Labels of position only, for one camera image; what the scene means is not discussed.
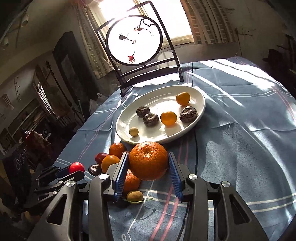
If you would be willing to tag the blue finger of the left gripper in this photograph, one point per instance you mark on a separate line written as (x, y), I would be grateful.
(53, 172)

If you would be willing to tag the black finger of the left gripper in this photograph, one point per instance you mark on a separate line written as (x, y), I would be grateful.
(51, 185)

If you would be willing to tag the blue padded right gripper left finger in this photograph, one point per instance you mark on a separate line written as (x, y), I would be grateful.
(104, 188)

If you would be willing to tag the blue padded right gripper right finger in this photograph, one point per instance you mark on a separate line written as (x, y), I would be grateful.
(190, 188)

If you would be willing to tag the red cherry tomato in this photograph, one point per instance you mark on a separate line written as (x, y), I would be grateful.
(76, 166)

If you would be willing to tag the dark cherry with stem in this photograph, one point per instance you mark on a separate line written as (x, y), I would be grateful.
(94, 170)

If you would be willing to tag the large mandarin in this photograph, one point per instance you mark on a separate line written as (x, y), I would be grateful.
(148, 161)

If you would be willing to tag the small yellow longan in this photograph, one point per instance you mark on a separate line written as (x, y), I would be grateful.
(133, 131)
(135, 196)

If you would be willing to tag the smooth orange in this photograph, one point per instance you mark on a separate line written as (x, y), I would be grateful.
(168, 118)

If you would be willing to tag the wrinkled dark passion fruit large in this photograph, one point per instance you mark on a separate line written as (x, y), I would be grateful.
(188, 114)

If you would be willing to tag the small yellow longan front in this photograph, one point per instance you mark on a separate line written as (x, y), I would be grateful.
(135, 196)

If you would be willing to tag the yellow orange left pile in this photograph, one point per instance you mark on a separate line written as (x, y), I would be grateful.
(107, 161)

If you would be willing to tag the dark red plum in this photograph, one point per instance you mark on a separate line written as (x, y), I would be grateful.
(99, 158)

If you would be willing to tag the blue striped tablecloth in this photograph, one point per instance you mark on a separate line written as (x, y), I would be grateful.
(245, 136)

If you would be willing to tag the left striped curtain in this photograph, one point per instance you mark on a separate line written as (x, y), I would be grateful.
(96, 55)

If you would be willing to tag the striped curtain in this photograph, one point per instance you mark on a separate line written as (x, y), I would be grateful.
(208, 22)
(96, 55)

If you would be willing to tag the right striped curtain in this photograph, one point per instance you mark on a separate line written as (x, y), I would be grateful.
(208, 22)

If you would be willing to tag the dark framed wall picture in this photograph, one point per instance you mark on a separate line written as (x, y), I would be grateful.
(74, 70)

